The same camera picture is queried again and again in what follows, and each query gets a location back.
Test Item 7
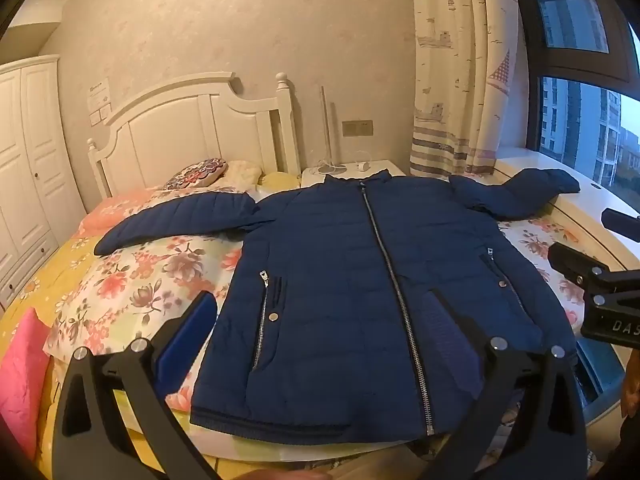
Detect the yellow bedsheet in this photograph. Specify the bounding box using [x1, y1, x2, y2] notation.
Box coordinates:
[0, 234, 126, 441]

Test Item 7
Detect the dark framed window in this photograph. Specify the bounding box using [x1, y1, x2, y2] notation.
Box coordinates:
[512, 0, 640, 191]

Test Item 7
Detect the pale yellow pillow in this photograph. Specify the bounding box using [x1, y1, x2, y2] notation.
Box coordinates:
[220, 160, 262, 189]

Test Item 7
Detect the sailboat print curtain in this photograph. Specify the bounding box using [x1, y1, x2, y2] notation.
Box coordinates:
[409, 0, 531, 178]

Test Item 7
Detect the white wardrobe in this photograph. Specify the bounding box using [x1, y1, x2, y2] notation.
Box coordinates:
[0, 54, 86, 311]

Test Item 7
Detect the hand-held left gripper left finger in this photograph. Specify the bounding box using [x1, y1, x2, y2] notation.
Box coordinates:
[52, 291, 221, 480]

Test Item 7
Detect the floral quilt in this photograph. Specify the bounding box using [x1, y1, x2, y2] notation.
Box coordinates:
[44, 185, 588, 461]

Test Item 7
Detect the navy blue puffer jacket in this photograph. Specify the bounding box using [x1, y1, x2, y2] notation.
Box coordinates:
[94, 167, 581, 436]

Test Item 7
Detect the white bed headboard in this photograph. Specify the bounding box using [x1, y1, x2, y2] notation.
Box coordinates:
[86, 71, 302, 201]

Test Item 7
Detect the pink pillow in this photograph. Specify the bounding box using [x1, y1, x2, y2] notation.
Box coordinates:
[0, 307, 53, 461]

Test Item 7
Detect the patterned embroidered pillow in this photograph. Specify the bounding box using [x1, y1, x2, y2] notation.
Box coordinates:
[162, 158, 228, 191]

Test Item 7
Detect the white nightstand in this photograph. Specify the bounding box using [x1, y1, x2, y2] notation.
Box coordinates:
[300, 160, 407, 189]

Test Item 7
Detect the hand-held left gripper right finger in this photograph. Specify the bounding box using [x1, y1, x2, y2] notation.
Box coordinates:
[415, 292, 587, 480]

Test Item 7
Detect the person's right forearm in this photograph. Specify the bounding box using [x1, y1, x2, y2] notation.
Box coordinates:
[619, 372, 640, 480]

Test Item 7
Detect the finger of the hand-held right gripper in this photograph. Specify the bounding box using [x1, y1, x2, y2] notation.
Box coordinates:
[547, 242, 606, 293]
[601, 208, 640, 243]

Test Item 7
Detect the white wall notice paper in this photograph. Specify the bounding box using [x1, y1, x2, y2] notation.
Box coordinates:
[87, 77, 113, 126]

